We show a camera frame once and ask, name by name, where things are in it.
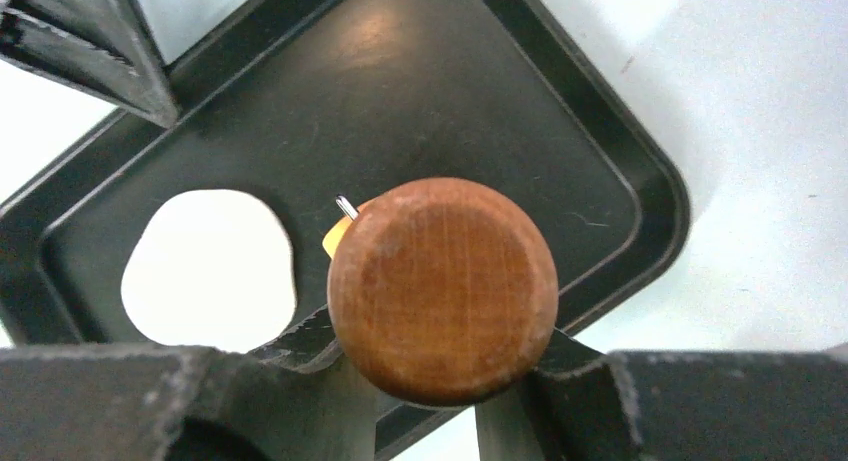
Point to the wooden dough roller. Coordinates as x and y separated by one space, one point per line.
441 291

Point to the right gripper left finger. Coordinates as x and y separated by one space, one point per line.
296 398

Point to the white dough ball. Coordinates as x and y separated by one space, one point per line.
211 268

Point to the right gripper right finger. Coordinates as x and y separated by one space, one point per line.
580 404

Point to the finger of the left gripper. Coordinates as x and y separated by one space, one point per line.
103 48

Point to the black baking tray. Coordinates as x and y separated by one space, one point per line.
296 101

